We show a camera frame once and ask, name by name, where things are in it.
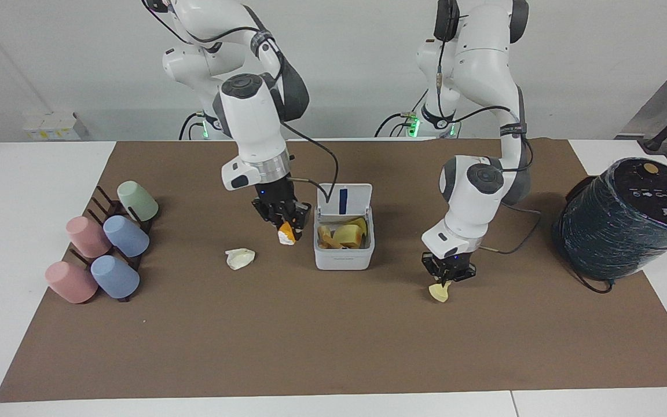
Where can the white crumpled paper scrap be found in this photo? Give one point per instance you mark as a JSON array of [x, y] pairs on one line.
[[241, 258]]

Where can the black wrapped cylinder device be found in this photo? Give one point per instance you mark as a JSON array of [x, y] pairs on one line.
[[623, 226]]

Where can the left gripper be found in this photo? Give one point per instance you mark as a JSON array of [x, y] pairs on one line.
[[450, 259]]

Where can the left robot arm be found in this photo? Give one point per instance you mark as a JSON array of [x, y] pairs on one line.
[[481, 69]]

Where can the orange and white trash scrap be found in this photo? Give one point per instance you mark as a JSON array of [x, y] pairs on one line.
[[286, 234]]

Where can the blue tape strip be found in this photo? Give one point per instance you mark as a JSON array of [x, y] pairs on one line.
[[343, 199]]

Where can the pale yellow trash scrap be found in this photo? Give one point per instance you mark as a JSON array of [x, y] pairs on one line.
[[439, 293]]

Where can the white box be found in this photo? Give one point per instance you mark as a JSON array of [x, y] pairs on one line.
[[52, 126]]

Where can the blue plastic cup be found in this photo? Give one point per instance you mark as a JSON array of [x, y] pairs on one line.
[[127, 236], [115, 277]]

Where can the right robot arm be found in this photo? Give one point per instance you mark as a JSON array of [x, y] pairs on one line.
[[252, 130]]

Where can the white lidded trash bin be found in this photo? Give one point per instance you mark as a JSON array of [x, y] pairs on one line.
[[344, 258]]

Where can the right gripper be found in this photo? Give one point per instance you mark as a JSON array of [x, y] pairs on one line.
[[274, 194]]

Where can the green plastic cup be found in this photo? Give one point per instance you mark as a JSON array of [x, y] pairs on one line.
[[138, 200]]

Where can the dark brown cup rack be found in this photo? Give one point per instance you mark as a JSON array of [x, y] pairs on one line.
[[114, 207]]

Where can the pink plastic cup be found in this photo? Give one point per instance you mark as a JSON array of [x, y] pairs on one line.
[[70, 282], [88, 237]]

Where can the brown trash piece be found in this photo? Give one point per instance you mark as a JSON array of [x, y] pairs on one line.
[[326, 237]]

